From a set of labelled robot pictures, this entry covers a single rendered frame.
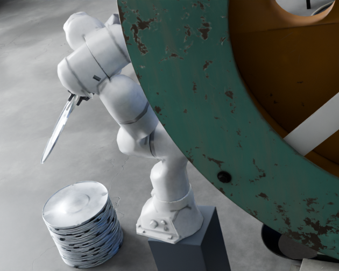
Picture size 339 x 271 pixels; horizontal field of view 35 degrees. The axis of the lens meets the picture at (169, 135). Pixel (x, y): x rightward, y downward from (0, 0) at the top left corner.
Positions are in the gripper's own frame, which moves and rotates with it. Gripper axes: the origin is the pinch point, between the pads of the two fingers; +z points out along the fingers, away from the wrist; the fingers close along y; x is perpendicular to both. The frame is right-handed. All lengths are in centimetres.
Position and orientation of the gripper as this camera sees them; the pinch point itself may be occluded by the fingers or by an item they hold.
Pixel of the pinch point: (72, 102)
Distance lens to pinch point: 201.8
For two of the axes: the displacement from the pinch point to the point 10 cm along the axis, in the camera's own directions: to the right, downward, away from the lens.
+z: -5.2, 6.9, 5.0
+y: -8.5, -4.4, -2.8
